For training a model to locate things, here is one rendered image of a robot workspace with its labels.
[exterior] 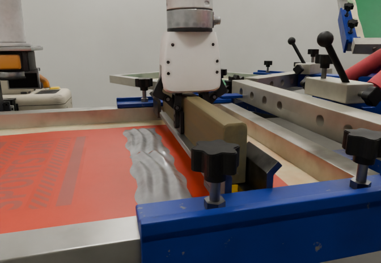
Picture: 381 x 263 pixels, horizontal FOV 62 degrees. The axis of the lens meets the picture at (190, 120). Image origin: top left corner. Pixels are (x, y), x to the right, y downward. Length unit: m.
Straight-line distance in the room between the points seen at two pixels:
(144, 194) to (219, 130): 0.13
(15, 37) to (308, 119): 0.83
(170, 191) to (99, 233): 0.15
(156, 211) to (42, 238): 0.10
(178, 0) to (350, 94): 0.34
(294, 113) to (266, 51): 4.26
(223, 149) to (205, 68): 0.27
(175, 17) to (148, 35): 3.85
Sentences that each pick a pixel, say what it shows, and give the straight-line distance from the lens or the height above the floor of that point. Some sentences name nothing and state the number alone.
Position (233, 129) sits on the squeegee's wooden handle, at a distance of 0.36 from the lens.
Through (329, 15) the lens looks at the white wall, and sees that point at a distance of 5.47.
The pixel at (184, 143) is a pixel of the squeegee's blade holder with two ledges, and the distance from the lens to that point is 0.49.
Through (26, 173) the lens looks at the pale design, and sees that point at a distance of 0.55.
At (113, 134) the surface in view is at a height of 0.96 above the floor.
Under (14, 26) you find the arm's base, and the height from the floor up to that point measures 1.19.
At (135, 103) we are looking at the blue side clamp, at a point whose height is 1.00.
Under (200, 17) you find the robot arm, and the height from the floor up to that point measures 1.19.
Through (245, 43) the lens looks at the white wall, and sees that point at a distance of 4.75.
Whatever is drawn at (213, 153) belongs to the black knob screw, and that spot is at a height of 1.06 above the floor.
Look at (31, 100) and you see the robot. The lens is 1.63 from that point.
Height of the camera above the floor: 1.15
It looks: 14 degrees down
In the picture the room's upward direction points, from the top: straight up
